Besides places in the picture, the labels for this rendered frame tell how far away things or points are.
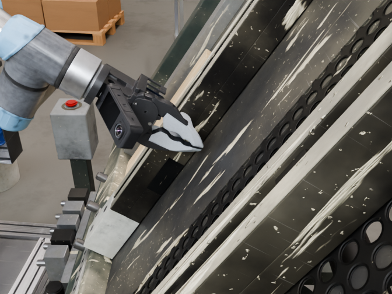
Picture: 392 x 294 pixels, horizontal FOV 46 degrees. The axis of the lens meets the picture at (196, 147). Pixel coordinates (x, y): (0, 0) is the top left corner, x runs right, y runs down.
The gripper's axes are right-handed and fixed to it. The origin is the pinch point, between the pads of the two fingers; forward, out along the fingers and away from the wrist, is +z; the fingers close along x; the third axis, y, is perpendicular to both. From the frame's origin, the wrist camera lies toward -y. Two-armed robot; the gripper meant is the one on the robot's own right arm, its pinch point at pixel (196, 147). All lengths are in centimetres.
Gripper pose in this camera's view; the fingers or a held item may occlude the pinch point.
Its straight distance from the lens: 78.4
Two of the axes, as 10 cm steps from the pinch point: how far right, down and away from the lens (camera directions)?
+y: 0.3, -5.3, 8.5
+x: -5.4, 7.1, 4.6
